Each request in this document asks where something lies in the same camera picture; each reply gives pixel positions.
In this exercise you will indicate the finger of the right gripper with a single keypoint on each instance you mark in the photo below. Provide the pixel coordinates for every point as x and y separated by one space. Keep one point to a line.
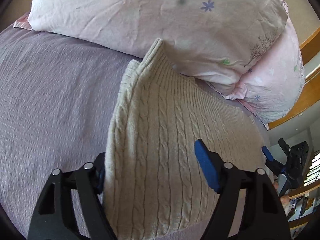
275 166
285 147

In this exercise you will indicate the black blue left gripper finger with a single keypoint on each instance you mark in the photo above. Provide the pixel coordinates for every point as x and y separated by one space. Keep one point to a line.
54 214

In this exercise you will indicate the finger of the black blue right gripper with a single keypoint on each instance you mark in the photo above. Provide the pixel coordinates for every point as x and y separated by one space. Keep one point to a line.
263 216

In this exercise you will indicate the beige cable knit sweater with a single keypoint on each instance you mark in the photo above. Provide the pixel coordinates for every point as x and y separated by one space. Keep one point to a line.
154 185

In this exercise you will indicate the person's hand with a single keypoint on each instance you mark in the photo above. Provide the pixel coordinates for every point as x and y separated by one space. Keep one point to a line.
285 200

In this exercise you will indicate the right pink floral pillow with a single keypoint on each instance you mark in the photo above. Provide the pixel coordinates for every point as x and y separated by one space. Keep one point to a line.
270 88

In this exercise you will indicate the pink floral pillow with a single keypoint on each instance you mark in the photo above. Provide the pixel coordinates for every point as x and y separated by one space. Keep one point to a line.
270 88
212 40

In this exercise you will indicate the lilac textured bed sheet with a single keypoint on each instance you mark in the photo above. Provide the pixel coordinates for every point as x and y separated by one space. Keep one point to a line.
58 95

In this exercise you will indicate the left pink floral pillow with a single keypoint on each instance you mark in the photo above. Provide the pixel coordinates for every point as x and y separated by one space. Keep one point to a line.
212 40

